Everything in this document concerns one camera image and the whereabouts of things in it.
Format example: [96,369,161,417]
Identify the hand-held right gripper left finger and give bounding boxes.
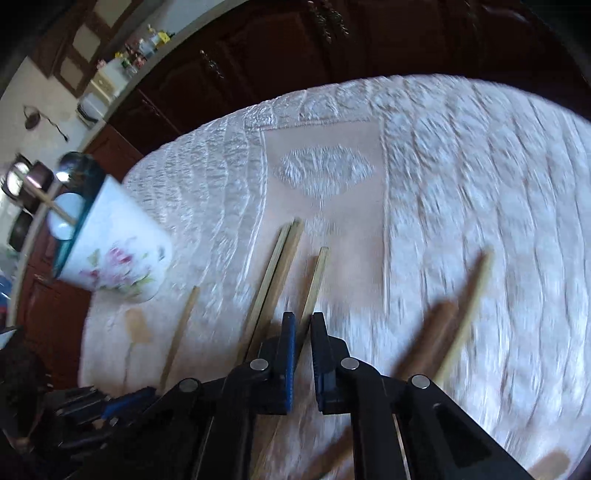
[69,313,296,480]

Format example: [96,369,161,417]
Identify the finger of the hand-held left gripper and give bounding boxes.
[55,387,158,418]
[58,415,121,450]

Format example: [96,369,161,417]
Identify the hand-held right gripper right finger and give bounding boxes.
[311,314,532,480]

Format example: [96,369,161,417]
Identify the brown wooden chopstick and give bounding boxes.
[302,300,462,480]
[157,286,201,395]

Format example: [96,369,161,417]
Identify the white floral teal-rimmed utensil cup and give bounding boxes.
[48,152,174,303]

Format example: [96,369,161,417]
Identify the white plastic rice spoon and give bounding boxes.
[48,193,88,240]

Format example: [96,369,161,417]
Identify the person's dark clothing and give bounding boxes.
[0,325,61,462]

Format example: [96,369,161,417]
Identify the blue water jug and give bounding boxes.
[0,272,17,324]

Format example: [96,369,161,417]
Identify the black cooking pot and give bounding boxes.
[7,210,35,254]

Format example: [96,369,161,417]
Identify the cream quilted tablecloth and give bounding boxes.
[78,74,591,480]

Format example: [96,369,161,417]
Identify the maroon rice cooker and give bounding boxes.
[0,154,55,215]

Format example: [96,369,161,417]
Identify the grey stone kitchen countertop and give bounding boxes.
[9,0,264,259]

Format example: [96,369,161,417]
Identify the cream microwave oven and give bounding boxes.
[76,62,123,124]

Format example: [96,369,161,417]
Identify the group of condiment bottles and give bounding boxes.
[97,23,176,75]

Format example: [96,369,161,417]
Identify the brown wooden wall cabinets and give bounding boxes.
[30,0,144,97]

